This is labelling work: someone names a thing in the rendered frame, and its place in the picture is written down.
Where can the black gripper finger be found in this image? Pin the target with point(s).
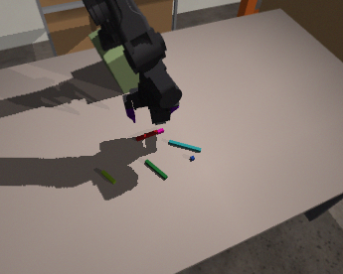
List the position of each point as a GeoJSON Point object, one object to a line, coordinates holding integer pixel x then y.
{"type": "Point", "coordinates": [173, 109]}
{"type": "Point", "coordinates": [130, 113]}

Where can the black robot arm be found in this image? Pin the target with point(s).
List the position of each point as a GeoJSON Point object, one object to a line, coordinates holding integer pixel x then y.
{"type": "Point", "coordinates": [144, 53]}

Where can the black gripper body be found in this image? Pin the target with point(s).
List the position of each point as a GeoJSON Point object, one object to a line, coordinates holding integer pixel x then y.
{"type": "Point", "coordinates": [135, 100]}

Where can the dark red rod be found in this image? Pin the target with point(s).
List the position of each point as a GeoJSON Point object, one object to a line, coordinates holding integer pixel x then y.
{"type": "Point", "coordinates": [144, 136]}

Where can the turquoise rod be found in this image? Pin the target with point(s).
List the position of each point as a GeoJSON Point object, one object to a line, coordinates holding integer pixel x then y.
{"type": "Point", "coordinates": [186, 146]}

